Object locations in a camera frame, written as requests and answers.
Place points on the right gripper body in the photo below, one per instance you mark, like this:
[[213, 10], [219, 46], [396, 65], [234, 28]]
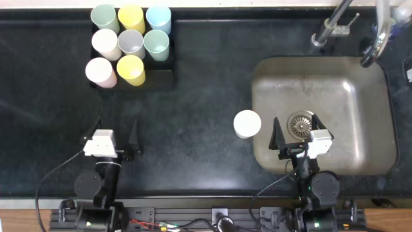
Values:
[[291, 151]]

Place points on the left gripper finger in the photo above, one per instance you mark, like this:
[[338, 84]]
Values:
[[93, 130], [135, 140]]

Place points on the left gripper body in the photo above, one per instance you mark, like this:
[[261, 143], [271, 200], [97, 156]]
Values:
[[127, 154]]

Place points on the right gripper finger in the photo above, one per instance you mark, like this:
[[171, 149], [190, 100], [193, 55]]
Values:
[[277, 138], [318, 124]]

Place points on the white cup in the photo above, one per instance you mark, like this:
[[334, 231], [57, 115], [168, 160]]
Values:
[[247, 124], [105, 43]]

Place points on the pink cup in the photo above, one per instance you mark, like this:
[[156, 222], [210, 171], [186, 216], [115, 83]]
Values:
[[99, 71]]

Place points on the yellow cup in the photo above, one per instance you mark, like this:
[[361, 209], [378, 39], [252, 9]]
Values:
[[131, 17], [130, 69]]

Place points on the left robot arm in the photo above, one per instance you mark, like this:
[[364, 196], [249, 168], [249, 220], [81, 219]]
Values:
[[107, 180]]

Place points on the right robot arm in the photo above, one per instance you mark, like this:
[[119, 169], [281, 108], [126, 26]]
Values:
[[325, 188]]

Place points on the steel sink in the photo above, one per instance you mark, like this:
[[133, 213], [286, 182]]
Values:
[[354, 112]]

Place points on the black tray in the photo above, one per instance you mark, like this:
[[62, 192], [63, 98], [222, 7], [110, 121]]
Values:
[[159, 79]]

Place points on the steel tap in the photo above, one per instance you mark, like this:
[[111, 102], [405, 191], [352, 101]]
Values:
[[322, 33]]

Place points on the grey cup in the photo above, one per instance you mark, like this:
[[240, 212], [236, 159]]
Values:
[[131, 43]]

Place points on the mint green cup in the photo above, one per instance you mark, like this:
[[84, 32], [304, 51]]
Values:
[[156, 44]]

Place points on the sage green cup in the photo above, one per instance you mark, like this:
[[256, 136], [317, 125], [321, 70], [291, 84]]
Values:
[[104, 16]]

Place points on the light blue cup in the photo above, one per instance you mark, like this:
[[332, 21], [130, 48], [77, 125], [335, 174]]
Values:
[[158, 18]]

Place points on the blue soap bottle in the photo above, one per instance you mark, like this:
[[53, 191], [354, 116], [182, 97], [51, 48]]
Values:
[[402, 14]]

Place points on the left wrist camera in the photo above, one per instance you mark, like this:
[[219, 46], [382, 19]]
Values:
[[100, 145]]

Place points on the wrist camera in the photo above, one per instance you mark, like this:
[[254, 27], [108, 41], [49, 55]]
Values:
[[320, 143], [100, 145]]

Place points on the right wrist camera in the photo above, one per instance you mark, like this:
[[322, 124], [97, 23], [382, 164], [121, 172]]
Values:
[[320, 143]]

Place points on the mounting rail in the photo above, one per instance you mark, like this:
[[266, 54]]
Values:
[[186, 217]]

